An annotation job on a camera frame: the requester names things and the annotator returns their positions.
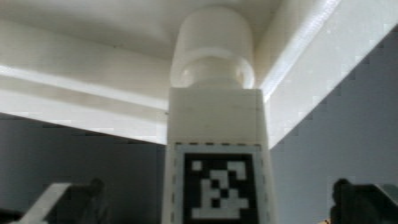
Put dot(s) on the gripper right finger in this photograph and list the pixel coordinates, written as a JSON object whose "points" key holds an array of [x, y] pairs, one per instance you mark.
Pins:
{"points": [[365, 203]]}

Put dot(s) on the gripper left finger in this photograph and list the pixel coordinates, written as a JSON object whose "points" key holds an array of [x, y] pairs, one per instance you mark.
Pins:
{"points": [[72, 204]]}

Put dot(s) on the white leg with tag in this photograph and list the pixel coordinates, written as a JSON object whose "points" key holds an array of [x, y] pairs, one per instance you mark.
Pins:
{"points": [[218, 184]]}

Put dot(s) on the white square tabletop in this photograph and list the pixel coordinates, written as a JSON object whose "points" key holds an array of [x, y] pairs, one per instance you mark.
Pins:
{"points": [[88, 49]]}

